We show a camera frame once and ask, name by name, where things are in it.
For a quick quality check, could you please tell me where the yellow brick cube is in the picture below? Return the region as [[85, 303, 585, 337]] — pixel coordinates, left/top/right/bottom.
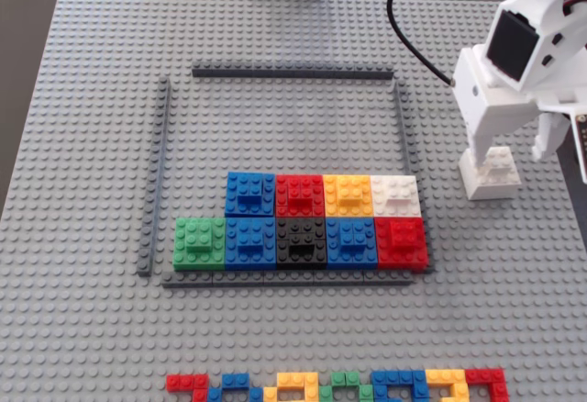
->
[[323, 173, 375, 218]]

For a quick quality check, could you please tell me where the black camera circuit board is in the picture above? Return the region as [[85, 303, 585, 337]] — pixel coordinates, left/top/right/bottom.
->
[[570, 111, 587, 184]]

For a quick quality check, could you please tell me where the grey studded baseplate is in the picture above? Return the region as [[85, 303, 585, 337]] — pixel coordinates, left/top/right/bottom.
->
[[0, 0, 587, 402]]

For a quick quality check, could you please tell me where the red brick letter shape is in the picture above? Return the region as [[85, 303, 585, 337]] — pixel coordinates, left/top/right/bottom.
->
[[165, 374, 210, 402], [465, 367, 510, 402]]

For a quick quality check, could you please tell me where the green brick letter shape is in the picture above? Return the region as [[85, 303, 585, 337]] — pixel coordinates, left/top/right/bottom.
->
[[318, 371, 375, 402]]

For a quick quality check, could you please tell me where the dark grey brick strip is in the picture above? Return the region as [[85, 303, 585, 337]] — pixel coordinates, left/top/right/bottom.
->
[[191, 61, 395, 81], [161, 269, 414, 289], [137, 76, 172, 277]]

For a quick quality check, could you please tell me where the yellow brick letter shape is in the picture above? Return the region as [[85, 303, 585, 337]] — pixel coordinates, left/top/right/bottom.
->
[[425, 368, 469, 402], [262, 372, 320, 402]]

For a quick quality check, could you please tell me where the blue brick letter shape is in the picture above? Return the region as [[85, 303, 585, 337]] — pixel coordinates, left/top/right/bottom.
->
[[206, 373, 265, 402], [371, 369, 430, 402]]

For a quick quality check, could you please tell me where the white brick cube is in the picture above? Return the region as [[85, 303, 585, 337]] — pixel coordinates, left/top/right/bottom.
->
[[458, 146, 523, 201], [370, 174, 423, 218]]

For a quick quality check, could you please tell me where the red brick cube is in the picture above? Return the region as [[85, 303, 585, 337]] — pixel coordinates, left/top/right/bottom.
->
[[274, 173, 327, 218], [374, 216, 430, 271]]

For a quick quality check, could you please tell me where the black camera cable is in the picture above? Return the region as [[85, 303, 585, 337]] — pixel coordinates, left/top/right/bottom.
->
[[386, 0, 456, 87]]

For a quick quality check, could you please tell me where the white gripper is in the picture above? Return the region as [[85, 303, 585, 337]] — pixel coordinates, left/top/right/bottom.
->
[[451, 0, 587, 170]]

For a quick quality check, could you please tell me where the blue brick cube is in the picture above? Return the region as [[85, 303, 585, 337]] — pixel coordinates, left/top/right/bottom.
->
[[224, 171, 279, 218], [325, 216, 380, 271], [224, 216, 279, 271]]

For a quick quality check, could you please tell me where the green brick cube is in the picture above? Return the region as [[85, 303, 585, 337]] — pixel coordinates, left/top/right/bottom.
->
[[172, 216, 227, 271]]

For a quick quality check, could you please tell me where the black brick cube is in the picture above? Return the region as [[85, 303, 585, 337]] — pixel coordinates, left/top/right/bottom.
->
[[275, 216, 329, 271]]

